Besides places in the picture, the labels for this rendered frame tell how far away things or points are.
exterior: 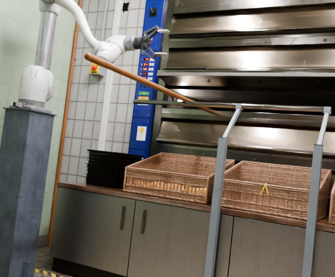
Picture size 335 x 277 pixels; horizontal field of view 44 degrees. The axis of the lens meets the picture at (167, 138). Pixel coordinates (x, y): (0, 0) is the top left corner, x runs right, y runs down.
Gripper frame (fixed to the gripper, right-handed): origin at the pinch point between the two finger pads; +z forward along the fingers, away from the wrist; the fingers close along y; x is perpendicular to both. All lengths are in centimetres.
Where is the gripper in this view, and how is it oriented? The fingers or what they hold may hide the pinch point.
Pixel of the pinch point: (165, 42)
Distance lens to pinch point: 251.3
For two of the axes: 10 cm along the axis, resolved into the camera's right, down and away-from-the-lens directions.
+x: -4.5, -1.0, -8.9
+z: 8.9, 0.7, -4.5
